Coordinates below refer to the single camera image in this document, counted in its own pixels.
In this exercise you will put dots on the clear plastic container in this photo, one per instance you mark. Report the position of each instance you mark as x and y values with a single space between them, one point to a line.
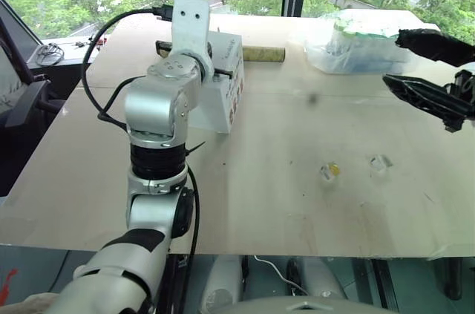
356 46

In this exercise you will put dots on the black office chair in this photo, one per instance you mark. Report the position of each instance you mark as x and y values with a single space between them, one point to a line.
26 102

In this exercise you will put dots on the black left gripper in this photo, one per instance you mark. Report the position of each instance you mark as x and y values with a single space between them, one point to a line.
164 49

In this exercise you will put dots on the black table leg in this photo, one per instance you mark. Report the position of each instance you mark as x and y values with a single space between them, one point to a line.
384 282
452 277

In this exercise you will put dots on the light grey rounded shape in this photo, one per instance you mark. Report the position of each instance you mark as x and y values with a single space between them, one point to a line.
222 284
319 278

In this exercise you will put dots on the brown cardboard tube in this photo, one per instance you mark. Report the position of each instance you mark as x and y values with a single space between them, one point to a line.
263 54

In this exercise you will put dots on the white box with slot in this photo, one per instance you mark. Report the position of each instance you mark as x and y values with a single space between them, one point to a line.
215 106

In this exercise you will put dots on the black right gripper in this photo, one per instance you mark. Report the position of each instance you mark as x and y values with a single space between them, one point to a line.
468 85

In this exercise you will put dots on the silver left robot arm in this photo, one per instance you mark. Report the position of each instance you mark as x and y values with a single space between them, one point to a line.
152 106

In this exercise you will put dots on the small red black clips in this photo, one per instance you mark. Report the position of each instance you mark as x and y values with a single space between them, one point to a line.
98 41

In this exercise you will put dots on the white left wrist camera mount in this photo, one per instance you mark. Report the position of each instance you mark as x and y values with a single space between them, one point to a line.
189 32

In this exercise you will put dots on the gold coin in clear case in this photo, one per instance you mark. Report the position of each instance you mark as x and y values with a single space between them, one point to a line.
330 172

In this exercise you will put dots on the grey curved robot body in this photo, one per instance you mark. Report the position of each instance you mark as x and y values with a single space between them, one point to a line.
304 306

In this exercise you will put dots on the small clear plastic cup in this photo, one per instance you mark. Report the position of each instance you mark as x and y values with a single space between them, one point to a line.
380 164

